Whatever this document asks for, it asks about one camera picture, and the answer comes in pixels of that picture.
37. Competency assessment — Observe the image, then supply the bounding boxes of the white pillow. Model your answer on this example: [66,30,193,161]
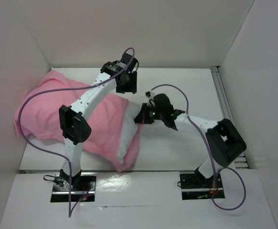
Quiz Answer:
[116,102,141,167]

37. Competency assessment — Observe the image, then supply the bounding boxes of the pink fabric pillowcase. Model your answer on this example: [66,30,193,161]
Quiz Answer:
[14,70,136,172]

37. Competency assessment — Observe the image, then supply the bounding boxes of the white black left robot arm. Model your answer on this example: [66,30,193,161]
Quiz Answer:
[59,52,139,190]

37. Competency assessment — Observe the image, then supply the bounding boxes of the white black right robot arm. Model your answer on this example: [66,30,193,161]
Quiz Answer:
[134,92,247,187]

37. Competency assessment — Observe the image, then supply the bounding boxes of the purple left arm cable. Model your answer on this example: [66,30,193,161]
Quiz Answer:
[18,47,136,218]

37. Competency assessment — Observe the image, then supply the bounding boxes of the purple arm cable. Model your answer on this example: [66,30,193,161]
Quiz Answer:
[18,47,136,218]
[148,84,247,211]

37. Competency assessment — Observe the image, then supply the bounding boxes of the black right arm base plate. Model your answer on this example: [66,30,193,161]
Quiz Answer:
[177,173,225,200]

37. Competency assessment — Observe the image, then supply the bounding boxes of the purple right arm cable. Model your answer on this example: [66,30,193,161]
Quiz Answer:
[148,84,247,211]

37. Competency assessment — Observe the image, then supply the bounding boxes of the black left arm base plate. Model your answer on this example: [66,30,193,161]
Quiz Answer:
[50,174,96,203]

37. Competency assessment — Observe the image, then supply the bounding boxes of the aluminium table edge rail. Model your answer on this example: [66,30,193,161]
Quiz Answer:
[19,169,194,174]

